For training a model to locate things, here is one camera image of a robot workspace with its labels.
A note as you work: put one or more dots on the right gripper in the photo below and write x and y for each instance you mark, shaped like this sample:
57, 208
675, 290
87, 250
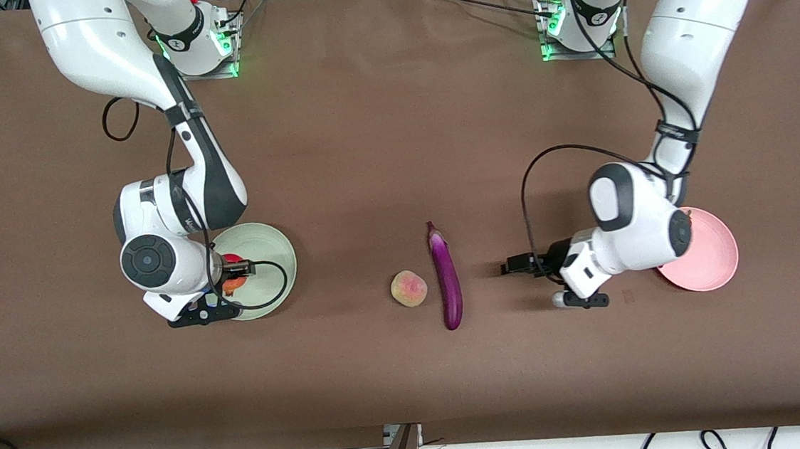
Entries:
234, 269

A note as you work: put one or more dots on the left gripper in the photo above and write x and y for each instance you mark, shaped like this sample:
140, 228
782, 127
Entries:
554, 255

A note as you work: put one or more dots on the red apple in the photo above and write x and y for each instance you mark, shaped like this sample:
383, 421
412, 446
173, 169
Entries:
233, 286

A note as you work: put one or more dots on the long purple eggplant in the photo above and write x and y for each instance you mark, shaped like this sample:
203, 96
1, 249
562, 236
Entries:
447, 278

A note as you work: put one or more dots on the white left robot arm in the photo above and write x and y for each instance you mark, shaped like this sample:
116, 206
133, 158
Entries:
692, 30

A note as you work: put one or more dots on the light green round plate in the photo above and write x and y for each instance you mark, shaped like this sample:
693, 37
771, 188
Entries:
266, 242

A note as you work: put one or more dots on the small clear tape piece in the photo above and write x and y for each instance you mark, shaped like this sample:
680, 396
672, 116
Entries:
628, 296

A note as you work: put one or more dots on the yellow pink peach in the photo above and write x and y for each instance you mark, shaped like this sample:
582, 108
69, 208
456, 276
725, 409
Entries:
409, 289

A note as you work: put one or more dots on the brown table cover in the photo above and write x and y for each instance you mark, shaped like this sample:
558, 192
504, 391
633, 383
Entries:
365, 149

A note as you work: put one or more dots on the pink round plate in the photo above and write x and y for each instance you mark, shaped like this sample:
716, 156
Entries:
713, 257

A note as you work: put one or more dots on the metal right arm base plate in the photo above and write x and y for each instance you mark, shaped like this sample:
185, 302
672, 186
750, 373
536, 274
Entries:
217, 75

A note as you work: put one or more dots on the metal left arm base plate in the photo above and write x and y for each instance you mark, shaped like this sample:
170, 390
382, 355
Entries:
601, 55

